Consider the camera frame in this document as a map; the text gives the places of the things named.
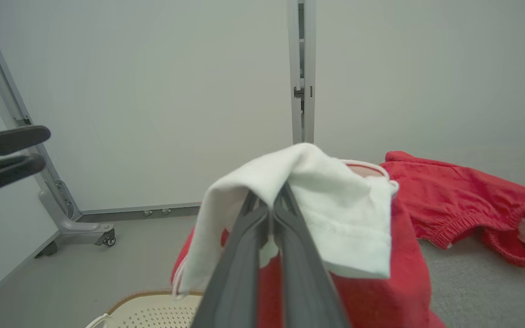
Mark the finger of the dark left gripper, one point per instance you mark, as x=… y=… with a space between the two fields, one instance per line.
x=2 y=175
x=7 y=141

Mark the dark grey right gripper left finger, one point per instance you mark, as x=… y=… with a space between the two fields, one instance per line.
x=239 y=273

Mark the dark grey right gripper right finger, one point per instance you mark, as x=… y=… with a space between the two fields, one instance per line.
x=303 y=273

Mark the red and white shirt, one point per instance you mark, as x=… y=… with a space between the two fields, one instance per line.
x=349 y=205

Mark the red shorts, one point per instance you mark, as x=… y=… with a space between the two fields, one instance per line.
x=463 y=200

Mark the grey fabric cushioned surface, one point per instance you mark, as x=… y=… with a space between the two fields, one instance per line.
x=481 y=296

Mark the white perforated laundry basket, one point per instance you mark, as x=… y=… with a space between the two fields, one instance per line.
x=157 y=314

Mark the black caster wheel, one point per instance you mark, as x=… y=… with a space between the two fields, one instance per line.
x=107 y=239

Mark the grey partition floor rail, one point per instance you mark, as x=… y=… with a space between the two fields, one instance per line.
x=153 y=212

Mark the grey partition seam post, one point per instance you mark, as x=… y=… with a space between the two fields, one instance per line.
x=302 y=68

